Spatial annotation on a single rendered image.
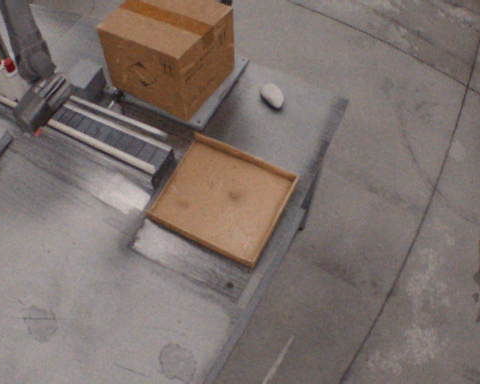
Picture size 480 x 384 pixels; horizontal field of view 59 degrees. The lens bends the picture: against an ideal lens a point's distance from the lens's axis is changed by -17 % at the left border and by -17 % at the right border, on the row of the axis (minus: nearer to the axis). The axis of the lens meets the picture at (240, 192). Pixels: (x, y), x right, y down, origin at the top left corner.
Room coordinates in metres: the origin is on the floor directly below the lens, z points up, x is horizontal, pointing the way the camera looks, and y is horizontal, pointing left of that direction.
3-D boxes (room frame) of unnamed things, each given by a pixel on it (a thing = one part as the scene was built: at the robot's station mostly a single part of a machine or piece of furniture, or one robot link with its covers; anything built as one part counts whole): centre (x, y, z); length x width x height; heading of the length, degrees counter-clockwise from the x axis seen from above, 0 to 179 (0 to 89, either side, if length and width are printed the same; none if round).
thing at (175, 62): (1.00, 0.20, 0.99); 0.30 x 0.24 x 0.27; 57
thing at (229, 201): (0.59, 0.04, 0.85); 0.30 x 0.26 x 0.04; 62
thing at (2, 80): (0.96, 0.75, 0.98); 0.05 x 0.05 x 0.20
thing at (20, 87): (0.93, 0.68, 0.98); 0.05 x 0.05 x 0.20
